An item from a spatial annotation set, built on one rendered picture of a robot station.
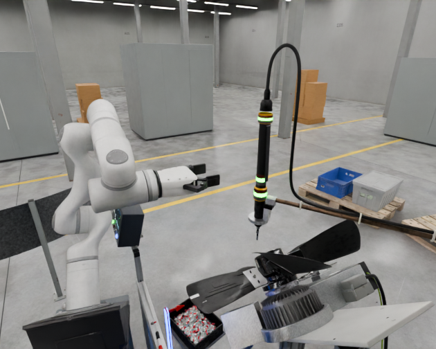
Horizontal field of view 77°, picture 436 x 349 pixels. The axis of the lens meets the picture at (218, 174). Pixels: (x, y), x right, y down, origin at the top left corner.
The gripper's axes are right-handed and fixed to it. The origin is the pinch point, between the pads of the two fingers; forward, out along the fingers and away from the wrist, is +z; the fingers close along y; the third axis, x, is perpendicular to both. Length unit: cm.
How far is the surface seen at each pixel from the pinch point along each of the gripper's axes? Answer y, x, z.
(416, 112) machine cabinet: -314, -91, 701
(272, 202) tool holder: 4.7, -12.0, 20.1
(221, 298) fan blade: 4.3, -45.3, 2.3
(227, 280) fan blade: -2.7, -46.2, 8.2
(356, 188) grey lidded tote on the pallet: -140, -127, 276
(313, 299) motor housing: 17, -48, 33
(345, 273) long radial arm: 11, -51, 57
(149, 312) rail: -31, -79, -18
